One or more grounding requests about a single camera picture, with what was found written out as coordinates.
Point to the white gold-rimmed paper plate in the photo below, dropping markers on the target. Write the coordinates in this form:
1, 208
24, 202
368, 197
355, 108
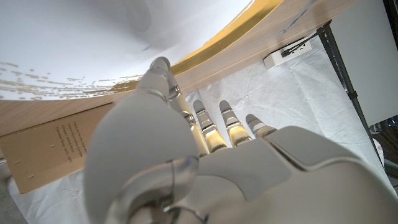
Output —
77, 40

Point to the white power strip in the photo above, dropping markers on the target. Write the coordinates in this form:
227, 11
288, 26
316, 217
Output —
280, 57

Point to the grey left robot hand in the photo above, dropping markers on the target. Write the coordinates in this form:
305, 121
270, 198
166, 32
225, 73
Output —
248, 186

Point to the grey tape strip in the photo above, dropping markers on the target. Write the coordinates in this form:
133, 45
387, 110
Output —
298, 15

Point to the white curtain backdrop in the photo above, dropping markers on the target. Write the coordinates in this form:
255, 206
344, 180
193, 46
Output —
295, 99

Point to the white board panel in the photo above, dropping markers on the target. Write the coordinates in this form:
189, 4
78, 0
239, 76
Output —
367, 62

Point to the black stand pole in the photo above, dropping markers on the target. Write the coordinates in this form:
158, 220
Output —
339, 65

